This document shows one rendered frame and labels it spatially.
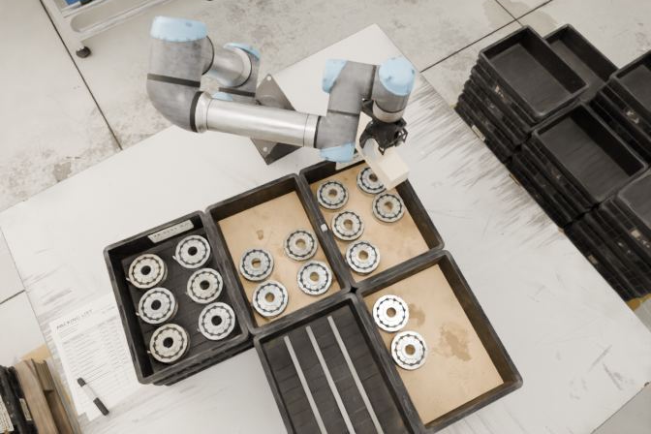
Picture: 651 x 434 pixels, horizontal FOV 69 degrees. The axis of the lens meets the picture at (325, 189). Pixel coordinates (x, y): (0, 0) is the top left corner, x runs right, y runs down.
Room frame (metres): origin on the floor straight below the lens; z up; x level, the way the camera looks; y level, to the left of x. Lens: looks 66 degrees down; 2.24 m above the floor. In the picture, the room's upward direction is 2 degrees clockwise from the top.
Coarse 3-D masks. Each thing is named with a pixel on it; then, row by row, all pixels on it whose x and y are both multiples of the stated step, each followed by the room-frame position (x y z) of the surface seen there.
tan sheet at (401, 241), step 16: (336, 176) 0.68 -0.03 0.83; (352, 176) 0.68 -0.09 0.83; (352, 192) 0.62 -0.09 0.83; (352, 208) 0.56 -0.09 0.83; (368, 208) 0.57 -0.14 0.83; (368, 224) 0.51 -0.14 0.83; (400, 224) 0.52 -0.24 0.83; (336, 240) 0.46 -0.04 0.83; (368, 240) 0.46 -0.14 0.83; (384, 240) 0.46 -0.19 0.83; (400, 240) 0.46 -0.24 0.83; (416, 240) 0.47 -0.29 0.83; (384, 256) 0.41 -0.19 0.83; (400, 256) 0.42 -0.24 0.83; (352, 272) 0.36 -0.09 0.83
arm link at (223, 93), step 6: (222, 90) 0.86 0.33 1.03; (228, 90) 0.85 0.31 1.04; (234, 90) 0.85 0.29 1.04; (240, 90) 0.85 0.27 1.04; (216, 96) 0.84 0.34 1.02; (222, 96) 0.83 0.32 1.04; (228, 96) 0.83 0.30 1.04; (234, 96) 0.84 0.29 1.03; (240, 96) 0.84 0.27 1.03; (246, 96) 0.84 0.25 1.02; (252, 96) 0.86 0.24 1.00; (246, 102) 0.83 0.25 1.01; (252, 102) 0.84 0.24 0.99
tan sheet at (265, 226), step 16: (256, 208) 0.55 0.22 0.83; (272, 208) 0.55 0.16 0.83; (288, 208) 0.56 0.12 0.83; (224, 224) 0.50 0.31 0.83; (240, 224) 0.50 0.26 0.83; (256, 224) 0.50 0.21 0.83; (272, 224) 0.50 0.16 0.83; (288, 224) 0.50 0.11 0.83; (304, 224) 0.51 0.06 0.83; (240, 240) 0.44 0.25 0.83; (256, 240) 0.45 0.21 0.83; (272, 240) 0.45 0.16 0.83; (240, 256) 0.39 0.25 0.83; (272, 256) 0.40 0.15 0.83; (320, 256) 0.40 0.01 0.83; (240, 272) 0.34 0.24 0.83; (288, 272) 0.35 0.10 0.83; (288, 288) 0.30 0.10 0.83; (336, 288) 0.31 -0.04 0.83; (288, 304) 0.26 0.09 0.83; (304, 304) 0.26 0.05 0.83; (272, 320) 0.21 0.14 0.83
